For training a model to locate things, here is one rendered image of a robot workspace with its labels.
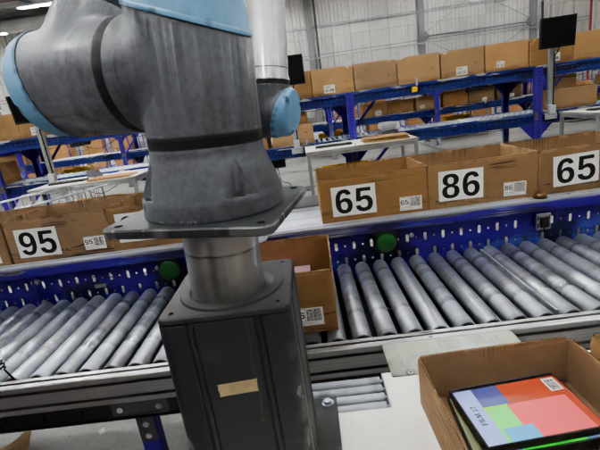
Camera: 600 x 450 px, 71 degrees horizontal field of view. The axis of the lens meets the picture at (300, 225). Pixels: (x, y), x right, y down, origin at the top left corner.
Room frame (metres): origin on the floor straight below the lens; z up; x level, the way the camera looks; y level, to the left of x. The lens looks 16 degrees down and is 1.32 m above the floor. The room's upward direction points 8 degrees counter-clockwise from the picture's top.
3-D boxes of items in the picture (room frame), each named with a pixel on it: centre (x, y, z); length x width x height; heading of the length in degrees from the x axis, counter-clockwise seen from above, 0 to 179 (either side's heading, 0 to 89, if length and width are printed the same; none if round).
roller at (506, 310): (1.16, -0.52, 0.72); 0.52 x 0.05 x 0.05; 178
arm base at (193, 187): (0.58, 0.11, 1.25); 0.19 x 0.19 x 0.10
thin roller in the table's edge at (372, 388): (0.74, 0.02, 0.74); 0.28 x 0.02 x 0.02; 87
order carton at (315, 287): (1.13, 0.12, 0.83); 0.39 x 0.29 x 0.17; 86
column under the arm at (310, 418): (0.58, 0.11, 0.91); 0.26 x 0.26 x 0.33; 87
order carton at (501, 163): (1.61, -0.68, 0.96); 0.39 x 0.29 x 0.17; 88
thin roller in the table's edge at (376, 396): (0.71, 0.02, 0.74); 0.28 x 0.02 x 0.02; 87
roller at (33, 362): (1.21, 0.78, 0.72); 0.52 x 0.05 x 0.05; 178
